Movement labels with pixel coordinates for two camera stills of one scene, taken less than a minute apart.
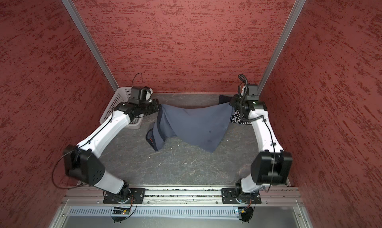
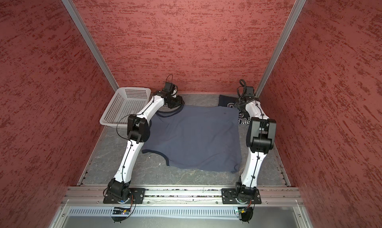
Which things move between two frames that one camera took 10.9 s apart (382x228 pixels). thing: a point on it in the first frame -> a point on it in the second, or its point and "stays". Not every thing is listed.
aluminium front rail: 284,195 stays
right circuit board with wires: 245,214 stays
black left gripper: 156,106 -> 179,102
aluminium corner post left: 74,13 stays
